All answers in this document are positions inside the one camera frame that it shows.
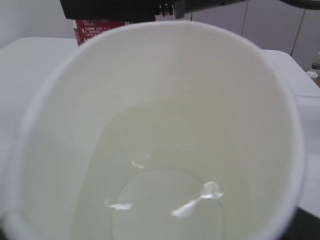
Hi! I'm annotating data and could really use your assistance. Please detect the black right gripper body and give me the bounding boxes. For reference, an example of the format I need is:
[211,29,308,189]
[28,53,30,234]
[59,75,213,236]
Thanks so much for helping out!
[59,0,239,21]

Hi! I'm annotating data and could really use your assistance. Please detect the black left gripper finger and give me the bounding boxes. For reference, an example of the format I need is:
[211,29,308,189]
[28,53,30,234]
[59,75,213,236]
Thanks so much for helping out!
[282,207,320,240]

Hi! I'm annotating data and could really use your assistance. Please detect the clear water bottle red label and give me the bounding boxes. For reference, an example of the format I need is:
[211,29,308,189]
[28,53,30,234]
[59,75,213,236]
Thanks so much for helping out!
[72,20,131,46]

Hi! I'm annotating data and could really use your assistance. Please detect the white paper cup green logo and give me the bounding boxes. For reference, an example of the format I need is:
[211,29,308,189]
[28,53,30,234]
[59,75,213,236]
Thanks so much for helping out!
[0,20,305,240]

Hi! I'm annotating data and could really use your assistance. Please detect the small containers in background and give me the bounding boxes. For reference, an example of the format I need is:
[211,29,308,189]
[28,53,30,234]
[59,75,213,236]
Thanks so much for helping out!
[306,52,320,87]

